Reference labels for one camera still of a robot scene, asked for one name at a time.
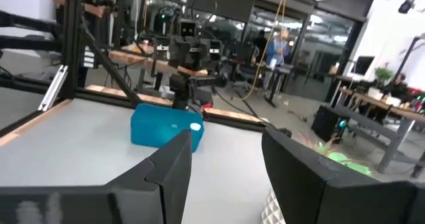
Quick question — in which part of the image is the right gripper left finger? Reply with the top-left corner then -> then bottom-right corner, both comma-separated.
0,130 -> 193,224

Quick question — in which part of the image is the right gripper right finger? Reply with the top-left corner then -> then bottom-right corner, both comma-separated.
261,129 -> 425,224

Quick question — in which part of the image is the blue plastic bin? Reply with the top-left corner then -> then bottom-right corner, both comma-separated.
130,103 -> 205,153

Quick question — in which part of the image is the succulent in patterned white pot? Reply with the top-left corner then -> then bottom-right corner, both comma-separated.
261,130 -> 373,224

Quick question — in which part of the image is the wooden topped work table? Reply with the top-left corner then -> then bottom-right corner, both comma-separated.
108,43 -> 210,78

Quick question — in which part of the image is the person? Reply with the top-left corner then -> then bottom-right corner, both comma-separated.
51,0 -> 107,88
265,29 -> 292,88
254,29 -> 268,64
381,73 -> 409,100

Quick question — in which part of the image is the black box on floor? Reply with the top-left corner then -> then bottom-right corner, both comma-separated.
311,104 -> 343,142

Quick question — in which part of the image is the long gray legged table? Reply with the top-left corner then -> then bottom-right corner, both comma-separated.
331,87 -> 425,177

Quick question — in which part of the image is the green potted office plant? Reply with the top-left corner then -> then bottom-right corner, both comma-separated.
374,64 -> 394,88

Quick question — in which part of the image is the white framed monitor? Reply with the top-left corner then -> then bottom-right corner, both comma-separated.
355,55 -> 376,77

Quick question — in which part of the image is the black ceiling spotlight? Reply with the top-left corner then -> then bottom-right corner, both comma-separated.
398,0 -> 416,15

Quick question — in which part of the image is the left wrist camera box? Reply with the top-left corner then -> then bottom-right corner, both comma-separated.
178,17 -> 197,38

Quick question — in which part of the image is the yellow hanging rope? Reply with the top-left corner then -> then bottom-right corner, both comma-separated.
242,0 -> 289,100

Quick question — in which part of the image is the black aluminium table frame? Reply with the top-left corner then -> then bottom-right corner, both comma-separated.
0,0 -> 293,140

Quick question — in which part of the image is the silver aluminium rail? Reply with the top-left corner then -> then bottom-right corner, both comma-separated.
37,64 -> 70,112

